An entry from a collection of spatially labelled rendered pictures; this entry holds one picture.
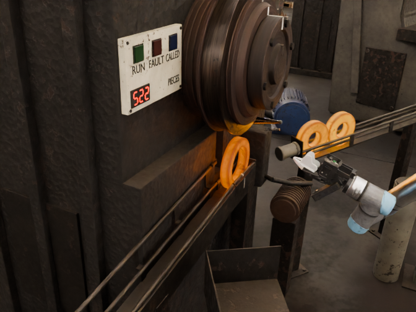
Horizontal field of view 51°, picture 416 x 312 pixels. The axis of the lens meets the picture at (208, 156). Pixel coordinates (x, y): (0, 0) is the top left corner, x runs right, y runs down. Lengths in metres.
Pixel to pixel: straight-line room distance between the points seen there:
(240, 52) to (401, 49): 2.86
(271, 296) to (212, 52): 0.67
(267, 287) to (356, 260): 1.23
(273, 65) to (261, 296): 0.65
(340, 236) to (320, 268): 0.33
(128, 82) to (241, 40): 0.35
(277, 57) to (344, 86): 2.92
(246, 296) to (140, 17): 0.76
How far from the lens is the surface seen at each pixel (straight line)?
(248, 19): 1.27
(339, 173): 1.56
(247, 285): 1.24
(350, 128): 2.04
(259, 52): 1.25
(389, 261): 2.28
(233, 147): 1.46
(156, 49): 1.13
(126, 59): 1.04
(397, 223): 2.16
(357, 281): 2.30
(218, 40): 1.20
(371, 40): 4.06
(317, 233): 2.57
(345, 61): 4.18
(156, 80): 1.16
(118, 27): 1.04
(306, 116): 3.58
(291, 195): 1.82
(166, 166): 1.24
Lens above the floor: 1.44
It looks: 26 degrees down
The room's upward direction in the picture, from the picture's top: 2 degrees clockwise
